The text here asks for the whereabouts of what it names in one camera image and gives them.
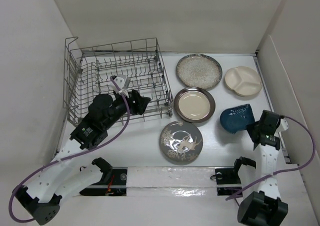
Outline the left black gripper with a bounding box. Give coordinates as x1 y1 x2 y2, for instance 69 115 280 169
103 88 150 130

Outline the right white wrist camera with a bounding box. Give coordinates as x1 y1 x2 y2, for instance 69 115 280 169
276 118 289 133

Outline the cream plate brown rim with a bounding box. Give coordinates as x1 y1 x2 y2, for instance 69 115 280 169
173 87 216 123

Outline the grey deer pattern plate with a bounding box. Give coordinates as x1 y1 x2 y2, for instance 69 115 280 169
159 121 204 165

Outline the blue leaf shaped plate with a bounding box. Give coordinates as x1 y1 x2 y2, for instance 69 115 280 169
219 104 255 134

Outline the purple cable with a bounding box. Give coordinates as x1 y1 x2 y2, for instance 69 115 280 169
225 115 316 201
8 77 131 223

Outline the grey wire dish rack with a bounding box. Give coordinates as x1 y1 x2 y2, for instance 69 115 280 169
62 37 174 126

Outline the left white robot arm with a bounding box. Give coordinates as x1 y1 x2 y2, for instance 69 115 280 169
14 90 151 225

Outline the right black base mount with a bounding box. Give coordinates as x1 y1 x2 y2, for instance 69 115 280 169
210 156 256 196

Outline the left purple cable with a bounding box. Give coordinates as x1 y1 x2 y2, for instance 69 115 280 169
8 77 131 223

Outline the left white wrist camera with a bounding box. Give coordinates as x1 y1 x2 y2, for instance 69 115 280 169
109 74 131 97

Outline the cream divided dish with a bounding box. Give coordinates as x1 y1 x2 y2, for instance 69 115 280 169
224 66 262 97

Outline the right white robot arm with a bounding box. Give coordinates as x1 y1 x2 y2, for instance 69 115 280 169
231 110 289 225

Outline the speckled round plate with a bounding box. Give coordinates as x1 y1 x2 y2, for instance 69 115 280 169
176 54 223 90

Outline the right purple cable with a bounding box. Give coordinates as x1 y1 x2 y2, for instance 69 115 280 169
225 115 316 201

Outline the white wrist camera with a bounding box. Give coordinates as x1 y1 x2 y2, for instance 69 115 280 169
109 74 131 97
276 118 289 133

